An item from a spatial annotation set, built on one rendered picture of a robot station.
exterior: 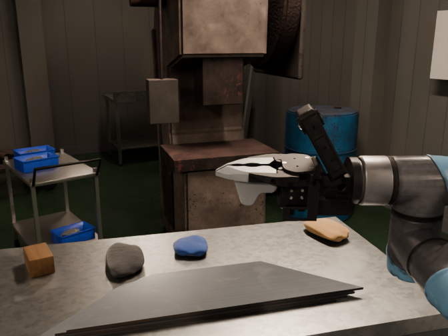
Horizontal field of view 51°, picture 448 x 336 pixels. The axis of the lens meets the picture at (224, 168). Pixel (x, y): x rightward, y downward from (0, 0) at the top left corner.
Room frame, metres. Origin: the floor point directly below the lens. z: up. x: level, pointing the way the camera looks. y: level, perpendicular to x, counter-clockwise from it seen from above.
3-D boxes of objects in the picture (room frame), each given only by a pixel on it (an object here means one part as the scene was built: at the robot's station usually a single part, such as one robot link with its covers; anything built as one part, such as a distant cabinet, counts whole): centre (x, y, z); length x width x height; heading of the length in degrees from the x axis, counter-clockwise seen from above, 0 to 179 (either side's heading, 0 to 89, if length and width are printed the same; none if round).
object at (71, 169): (3.29, 1.27, 0.43); 0.92 x 0.54 x 0.86; 32
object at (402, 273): (0.66, -0.30, 1.33); 0.11 x 0.08 x 0.11; 0
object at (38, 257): (1.14, 0.49, 1.07); 0.10 x 0.06 x 0.05; 31
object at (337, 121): (4.33, -0.91, 0.51); 0.68 x 0.68 x 1.02
